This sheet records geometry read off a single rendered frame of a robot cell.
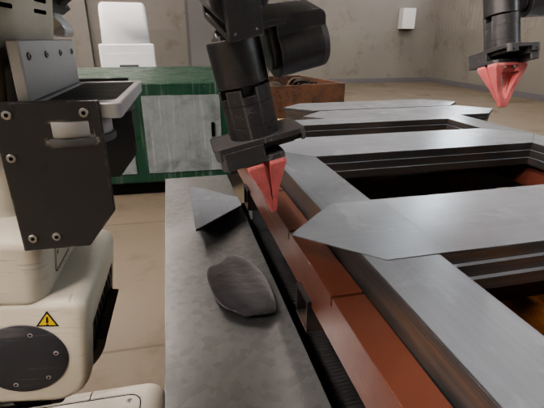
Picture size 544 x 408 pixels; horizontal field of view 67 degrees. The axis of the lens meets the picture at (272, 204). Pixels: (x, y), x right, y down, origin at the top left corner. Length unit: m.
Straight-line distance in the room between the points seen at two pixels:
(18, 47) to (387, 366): 0.46
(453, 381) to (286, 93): 3.53
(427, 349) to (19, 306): 0.46
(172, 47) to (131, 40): 4.88
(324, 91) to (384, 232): 3.47
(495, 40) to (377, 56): 11.03
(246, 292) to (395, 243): 0.28
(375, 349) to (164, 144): 2.80
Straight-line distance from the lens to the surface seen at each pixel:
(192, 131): 3.09
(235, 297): 0.70
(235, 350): 0.64
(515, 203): 0.74
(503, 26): 0.85
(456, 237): 0.58
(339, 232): 0.55
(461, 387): 0.39
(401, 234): 0.56
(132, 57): 5.80
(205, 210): 1.00
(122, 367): 1.69
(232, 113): 0.45
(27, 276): 0.57
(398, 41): 12.10
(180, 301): 0.75
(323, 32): 0.47
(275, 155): 0.45
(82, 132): 0.46
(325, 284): 0.51
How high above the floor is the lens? 1.10
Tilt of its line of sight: 22 degrees down
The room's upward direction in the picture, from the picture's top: straight up
